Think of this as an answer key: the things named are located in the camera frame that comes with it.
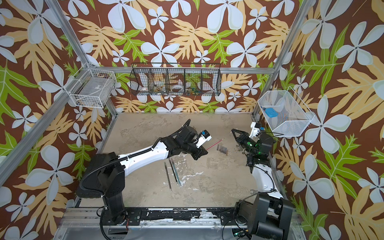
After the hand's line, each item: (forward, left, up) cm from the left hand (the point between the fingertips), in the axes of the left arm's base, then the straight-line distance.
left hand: (208, 150), depth 79 cm
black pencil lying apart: (-8, +23, -18) cm, 30 cm away
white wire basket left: (+32, +68, +16) cm, 77 cm away
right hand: (+8, -12, +7) cm, 16 cm away
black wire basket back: (+47, +18, +13) cm, 52 cm away
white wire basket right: (+17, -44, +10) cm, 49 cm away
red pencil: (+2, -3, +3) cm, 4 cm away
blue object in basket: (+21, -37, +8) cm, 44 cm away
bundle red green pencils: (-7, +18, -17) cm, 26 cm away
